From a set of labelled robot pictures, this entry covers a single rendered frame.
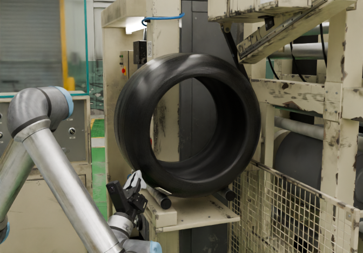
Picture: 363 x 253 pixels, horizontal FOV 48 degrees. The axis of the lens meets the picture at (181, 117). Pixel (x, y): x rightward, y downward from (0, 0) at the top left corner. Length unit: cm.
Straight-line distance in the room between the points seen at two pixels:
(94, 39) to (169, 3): 882
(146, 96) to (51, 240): 116
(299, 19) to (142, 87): 62
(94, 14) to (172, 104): 898
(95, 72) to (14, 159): 931
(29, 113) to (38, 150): 11
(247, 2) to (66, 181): 93
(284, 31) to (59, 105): 88
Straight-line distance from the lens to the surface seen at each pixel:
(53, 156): 120
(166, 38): 191
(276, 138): 243
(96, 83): 1071
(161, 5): 191
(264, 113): 210
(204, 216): 176
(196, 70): 155
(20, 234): 236
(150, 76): 153
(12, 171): 147
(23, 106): 124
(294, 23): 158
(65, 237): 238
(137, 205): 146
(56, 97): 133
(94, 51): 1076
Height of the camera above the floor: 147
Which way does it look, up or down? 8 degrees down
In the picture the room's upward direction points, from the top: straight up
